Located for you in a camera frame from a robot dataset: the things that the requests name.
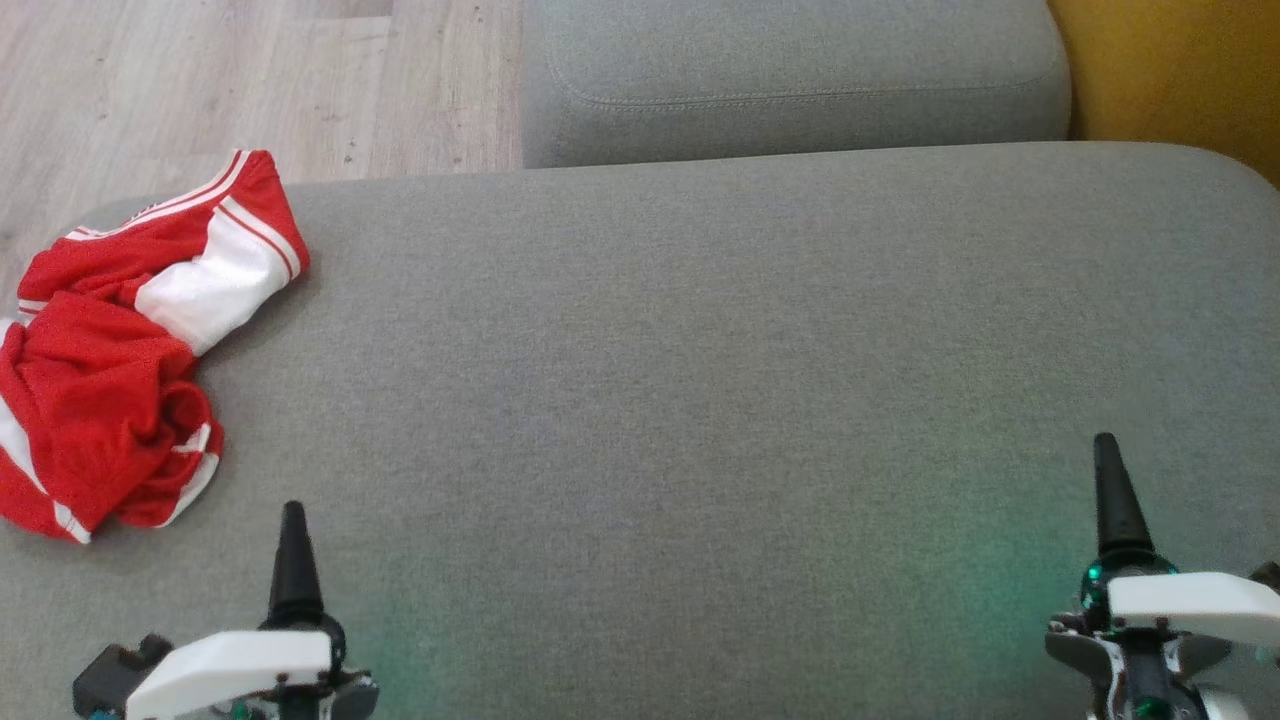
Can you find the yellow sofa backrest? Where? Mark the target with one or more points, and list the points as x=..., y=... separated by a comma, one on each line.
x=1180, y=70

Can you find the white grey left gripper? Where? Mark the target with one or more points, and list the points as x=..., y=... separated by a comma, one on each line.
x=230, y=665

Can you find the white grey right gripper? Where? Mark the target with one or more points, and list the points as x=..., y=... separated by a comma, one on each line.
x=1190, y=605

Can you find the small grey sofa seat cushion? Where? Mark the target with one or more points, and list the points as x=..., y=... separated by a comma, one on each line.
x=800, y=80

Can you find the large grey sofa seat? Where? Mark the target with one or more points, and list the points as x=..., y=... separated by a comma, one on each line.
x=700, y=420

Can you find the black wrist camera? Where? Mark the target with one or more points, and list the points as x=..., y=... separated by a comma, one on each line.
x=110, y=675
x=1267, y=575

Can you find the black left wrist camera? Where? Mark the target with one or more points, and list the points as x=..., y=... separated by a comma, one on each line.
x=110, y=675

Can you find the red jersey with number 23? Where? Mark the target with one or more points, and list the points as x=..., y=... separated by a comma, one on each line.
x=215, y=275

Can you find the red shorts with white stripes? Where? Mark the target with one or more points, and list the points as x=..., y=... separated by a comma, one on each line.
x=90, y=420

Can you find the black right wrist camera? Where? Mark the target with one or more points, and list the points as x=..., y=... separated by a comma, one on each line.
x=1267, y=575

